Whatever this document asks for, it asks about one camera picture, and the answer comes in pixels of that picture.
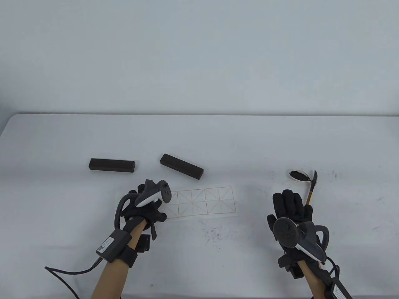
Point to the bamboo Chinese brush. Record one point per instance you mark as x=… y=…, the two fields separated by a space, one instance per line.
x=310 y=197

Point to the person's right hand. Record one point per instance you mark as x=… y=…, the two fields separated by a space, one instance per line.
x=290 y=207

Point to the small white ink dish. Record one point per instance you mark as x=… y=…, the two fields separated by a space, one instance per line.
x=298 y=176

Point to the red grid calligraphy paper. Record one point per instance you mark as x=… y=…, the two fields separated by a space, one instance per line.
x=202 y=202

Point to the person's left forearm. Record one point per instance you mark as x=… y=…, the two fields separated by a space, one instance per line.
x=109 y=280

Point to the black labelled box right wrist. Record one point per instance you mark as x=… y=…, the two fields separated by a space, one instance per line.
x=339 y=292

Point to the black labelled box wrist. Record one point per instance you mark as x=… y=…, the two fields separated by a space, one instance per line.
x=112 y=246
x=339 y=292

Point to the person's left hand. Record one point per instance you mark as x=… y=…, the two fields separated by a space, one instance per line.
x=146 y=215

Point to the person's right forearm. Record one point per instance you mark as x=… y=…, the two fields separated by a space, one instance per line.
x=313 y=280

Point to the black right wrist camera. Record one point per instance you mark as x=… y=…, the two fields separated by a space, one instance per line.
x=297 y=271

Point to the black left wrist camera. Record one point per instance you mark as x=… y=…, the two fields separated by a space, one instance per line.
x=144 y=243

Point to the black labelled box left wrist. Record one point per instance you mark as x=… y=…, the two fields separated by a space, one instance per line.
x=112 y=246

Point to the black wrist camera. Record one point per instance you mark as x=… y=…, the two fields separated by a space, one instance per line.
x=144 y=243
x=297 y=271

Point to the black paperweight bar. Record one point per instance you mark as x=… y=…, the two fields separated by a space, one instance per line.
x=181 y=166
x=112 y=165

